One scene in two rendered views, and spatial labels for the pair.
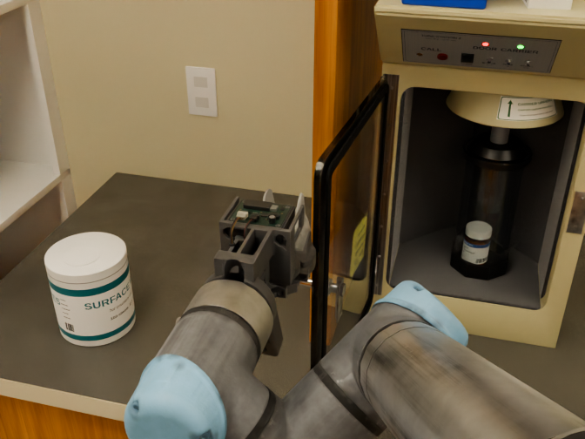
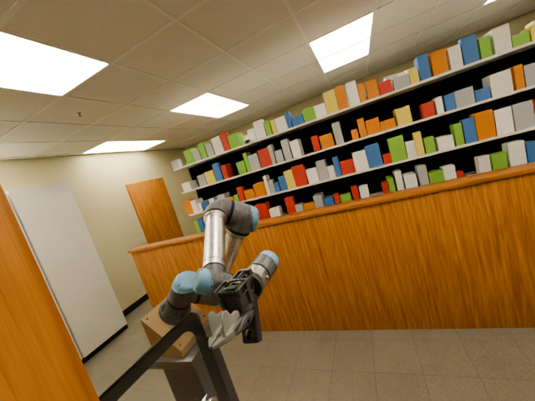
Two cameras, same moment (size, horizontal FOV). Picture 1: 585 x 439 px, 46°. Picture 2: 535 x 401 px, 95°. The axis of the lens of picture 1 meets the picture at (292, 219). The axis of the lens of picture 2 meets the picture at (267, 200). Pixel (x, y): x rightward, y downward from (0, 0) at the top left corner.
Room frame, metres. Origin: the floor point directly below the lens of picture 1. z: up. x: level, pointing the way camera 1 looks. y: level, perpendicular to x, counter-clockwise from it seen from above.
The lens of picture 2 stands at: (1.12, 0.25, 1.63)
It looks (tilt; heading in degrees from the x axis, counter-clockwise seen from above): 8 degrees down; 188
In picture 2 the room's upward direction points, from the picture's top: 17 degrees counter-clockwise
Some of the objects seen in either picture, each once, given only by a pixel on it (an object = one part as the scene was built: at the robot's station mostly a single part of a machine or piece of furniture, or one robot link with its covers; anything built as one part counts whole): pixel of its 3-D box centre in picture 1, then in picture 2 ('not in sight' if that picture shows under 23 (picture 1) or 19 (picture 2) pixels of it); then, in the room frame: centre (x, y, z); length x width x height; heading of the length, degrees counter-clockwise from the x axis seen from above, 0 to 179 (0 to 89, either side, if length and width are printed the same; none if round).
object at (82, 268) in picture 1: (91, 288); not in sight; (0.95, 0.34, 1.01); 0.13 x 0.13 x 0.15
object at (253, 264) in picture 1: (254, 266); (240, 294); (0.55, 0.04, 1.34); 0.12 x 0.08 x 0.09; 165
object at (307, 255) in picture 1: (292, 257); not in sight; (0.60, 0.00, 1.31); 0.09 x 0.05 x 0.02; 165
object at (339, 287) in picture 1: (336, 300); not in sight; (0.70, -0.05, 1.18); 0.02 x 0.02 x 0.06; 70
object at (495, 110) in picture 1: (507, 89); not in sight; (1.02, -0.33, 1.34); 0.18 x 0.18 x 0.05
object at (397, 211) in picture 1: (480, 169); not in sight; (1.05, -0.32, 1.19); 0.26 x 0.24 x 0.35; 75
